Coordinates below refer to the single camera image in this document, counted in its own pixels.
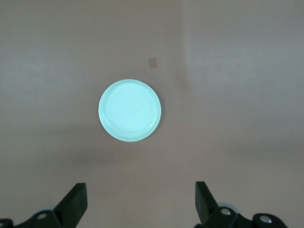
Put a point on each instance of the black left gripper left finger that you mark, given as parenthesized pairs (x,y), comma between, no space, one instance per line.
(71,209)

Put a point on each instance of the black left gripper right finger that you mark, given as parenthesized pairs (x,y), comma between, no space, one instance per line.
(206,209)

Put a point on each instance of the pale green round plate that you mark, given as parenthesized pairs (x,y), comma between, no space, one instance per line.
(130,110)

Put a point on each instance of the brown tape patch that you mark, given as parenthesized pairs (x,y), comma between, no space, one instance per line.
(152,63)

